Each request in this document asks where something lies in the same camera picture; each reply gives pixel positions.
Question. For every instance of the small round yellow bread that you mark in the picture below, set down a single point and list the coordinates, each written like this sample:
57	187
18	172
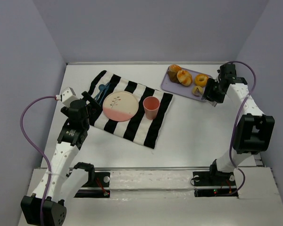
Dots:
197	91

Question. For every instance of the pink cup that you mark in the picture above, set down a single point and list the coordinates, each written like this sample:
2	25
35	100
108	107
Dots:
151	106

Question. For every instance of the blue plastic fork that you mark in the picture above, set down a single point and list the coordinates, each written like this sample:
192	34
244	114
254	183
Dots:
100	99

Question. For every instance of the metal base rail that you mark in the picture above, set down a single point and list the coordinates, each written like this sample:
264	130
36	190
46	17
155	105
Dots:
165	179

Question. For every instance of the swirled orange bun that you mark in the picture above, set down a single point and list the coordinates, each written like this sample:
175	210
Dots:
184	77

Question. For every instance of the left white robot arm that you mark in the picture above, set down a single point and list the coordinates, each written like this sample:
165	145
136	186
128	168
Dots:
46	206

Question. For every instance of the dark brown pastry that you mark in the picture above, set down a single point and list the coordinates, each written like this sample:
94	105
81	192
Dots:
173	77

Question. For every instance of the cream pink plate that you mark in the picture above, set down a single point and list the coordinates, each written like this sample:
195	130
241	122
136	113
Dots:
120	106

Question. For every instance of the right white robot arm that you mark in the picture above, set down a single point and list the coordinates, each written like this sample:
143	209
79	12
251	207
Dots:
252	128

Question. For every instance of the base electronics board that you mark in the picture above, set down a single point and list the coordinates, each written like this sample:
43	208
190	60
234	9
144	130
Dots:
97	188
210	188

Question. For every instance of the blue plastic spoon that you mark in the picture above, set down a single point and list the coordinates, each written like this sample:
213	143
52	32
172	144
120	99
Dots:
101	89

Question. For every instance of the lavender tray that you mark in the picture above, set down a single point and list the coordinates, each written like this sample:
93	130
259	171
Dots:
176	88

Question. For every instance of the black white striped cloth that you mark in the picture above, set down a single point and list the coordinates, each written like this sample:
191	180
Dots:
138	129

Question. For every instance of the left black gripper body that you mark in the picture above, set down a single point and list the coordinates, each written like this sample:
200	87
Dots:
91	100

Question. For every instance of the left base electronics board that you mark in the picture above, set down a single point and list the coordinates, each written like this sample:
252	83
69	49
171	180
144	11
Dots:
97	188

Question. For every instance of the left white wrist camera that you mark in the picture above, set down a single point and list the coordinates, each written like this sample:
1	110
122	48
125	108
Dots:
68	96

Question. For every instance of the yellow ring donut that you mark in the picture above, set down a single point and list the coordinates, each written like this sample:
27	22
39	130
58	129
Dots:
201	80

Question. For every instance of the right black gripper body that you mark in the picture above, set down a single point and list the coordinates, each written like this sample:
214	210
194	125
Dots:
209	90

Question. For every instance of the glazed bun top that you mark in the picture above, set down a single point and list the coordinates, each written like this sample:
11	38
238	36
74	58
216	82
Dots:
175	68

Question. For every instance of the right base electronics board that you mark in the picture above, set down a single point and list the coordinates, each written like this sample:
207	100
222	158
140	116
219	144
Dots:
210	188

